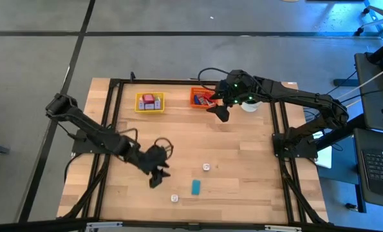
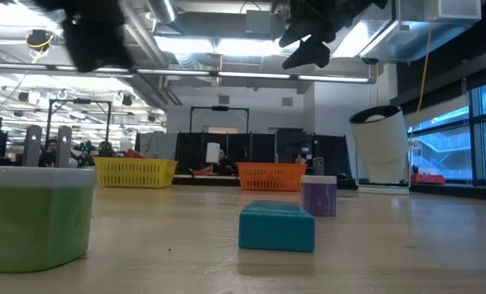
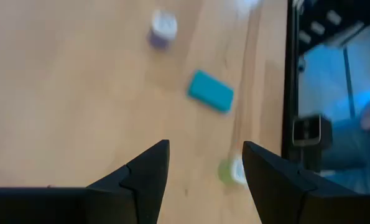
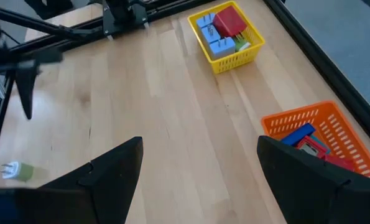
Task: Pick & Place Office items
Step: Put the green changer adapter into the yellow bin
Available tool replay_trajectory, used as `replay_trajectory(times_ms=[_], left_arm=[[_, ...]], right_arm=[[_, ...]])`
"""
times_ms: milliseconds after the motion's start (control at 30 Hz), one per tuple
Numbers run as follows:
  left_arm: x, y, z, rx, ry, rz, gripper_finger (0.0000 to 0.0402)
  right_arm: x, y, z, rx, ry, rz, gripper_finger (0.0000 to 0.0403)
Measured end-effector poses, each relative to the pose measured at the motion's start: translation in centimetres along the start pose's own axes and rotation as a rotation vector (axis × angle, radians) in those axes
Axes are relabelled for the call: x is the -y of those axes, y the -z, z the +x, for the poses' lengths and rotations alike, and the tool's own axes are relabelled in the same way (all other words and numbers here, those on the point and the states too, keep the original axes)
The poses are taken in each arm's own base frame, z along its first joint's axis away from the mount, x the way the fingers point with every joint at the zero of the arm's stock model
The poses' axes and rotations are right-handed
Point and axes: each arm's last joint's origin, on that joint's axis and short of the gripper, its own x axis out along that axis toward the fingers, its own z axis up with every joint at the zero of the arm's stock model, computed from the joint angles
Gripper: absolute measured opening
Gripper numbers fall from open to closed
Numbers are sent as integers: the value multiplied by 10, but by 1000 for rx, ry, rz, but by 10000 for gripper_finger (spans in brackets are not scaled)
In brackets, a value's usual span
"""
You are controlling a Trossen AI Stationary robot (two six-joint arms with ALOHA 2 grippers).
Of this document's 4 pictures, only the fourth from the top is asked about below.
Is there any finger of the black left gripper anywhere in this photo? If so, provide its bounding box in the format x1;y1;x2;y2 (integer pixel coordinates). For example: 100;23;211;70
15;63;41;121

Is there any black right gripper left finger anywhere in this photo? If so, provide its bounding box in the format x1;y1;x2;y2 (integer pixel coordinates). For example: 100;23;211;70
0;136;144;224

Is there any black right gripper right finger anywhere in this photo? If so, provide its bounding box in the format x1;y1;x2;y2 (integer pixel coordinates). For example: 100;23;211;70
256;135;370;224

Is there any plain red rectangular box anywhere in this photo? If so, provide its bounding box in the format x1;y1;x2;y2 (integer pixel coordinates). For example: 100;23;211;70
323;154;356;172

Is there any red box with display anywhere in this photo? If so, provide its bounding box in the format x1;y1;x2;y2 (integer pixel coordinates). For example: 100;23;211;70
296;135;328;159

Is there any teal rectangular box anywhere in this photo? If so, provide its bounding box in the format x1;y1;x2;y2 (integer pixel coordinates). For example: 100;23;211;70
310;134;331;155

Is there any white green power adapter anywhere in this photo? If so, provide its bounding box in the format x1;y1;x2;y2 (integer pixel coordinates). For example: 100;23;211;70
233;33;252;53
0;161;35;183

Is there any blue rectangular box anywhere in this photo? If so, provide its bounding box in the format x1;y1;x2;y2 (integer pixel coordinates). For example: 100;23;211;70
280;123;317;147

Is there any red power adapter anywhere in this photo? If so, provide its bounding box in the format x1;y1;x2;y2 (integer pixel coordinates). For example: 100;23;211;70
211;5;248;39

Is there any orange plastic basket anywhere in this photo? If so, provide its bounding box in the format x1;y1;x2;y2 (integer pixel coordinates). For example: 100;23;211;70
261;100;370;184

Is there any yellow plastic basket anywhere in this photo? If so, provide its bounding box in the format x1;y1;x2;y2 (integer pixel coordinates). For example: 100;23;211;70
187;0;266;75

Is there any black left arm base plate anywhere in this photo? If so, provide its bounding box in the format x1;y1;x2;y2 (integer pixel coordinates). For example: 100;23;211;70
102;0;150;40

